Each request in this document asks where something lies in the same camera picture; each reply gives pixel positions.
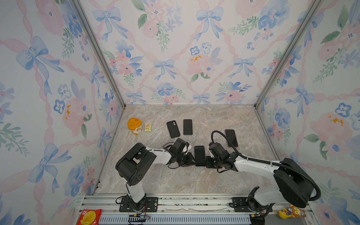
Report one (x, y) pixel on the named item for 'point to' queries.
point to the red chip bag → (90, 217)
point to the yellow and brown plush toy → (292, 211)
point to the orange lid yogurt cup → (134, 124)
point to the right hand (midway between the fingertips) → (203, 162)
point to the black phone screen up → (230, 134)
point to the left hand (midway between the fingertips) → (197, 163)
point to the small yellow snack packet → (147, 127)
